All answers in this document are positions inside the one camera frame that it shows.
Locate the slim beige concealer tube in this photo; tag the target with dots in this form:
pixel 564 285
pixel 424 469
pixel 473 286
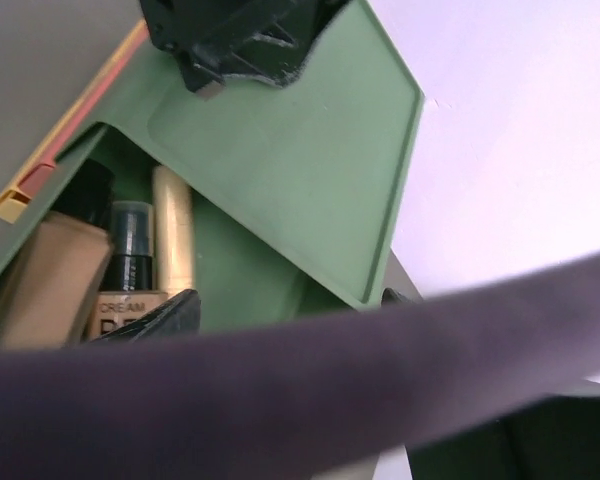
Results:
pixel 174 232

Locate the beige foundation bottle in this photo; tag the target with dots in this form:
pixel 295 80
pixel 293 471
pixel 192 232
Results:
pixel 51 288

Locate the green drawer box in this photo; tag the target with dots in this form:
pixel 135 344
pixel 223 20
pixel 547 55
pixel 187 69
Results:
pixel 296 190

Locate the yellow drawer box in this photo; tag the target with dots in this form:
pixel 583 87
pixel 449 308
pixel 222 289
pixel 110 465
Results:
pixel 13 203

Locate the red drawer box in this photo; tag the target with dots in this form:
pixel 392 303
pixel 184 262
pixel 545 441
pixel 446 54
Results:
pixel 42 162

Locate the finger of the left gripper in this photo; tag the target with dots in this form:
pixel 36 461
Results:
pixel 211 41

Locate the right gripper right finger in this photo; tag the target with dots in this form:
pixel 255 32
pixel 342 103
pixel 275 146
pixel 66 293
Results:
pixel 557 439

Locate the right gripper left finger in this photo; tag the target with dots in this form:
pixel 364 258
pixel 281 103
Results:
pixel 180 314

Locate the BB cream foundation bottle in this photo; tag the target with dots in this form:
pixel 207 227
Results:
pixel 127 291

